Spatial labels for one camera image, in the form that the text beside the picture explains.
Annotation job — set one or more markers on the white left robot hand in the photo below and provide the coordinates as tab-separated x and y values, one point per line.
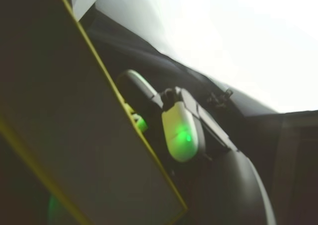
179	133

